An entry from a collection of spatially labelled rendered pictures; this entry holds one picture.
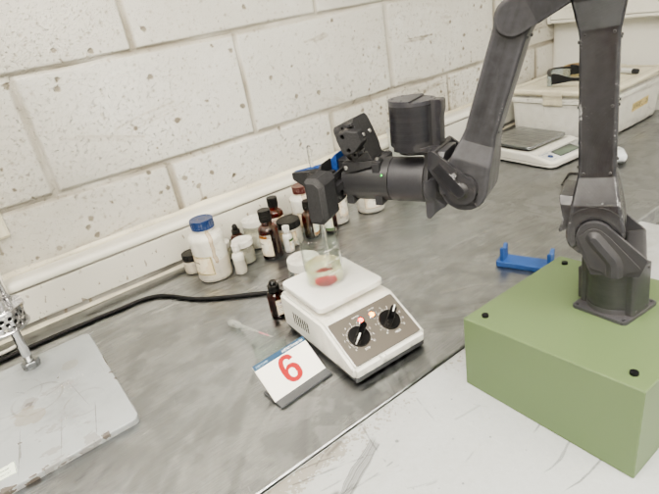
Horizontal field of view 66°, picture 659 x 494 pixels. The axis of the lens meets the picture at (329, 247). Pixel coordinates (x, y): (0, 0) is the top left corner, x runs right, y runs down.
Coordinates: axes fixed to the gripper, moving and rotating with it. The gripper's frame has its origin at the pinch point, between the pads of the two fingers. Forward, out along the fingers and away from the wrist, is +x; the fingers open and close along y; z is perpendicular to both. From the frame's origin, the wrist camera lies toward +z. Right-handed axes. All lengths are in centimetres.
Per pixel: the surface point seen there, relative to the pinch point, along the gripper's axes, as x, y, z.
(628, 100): -39, -109, -17
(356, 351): -8.2, 9.8, -21.8
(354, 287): -4.6, 1.4, -17.1
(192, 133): 44, -24, 0
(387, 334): -10.9, 5.0, -21.8
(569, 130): -25, -101, -23
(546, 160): -22, -76, -23
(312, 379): -2.4, 13.4, -25.5
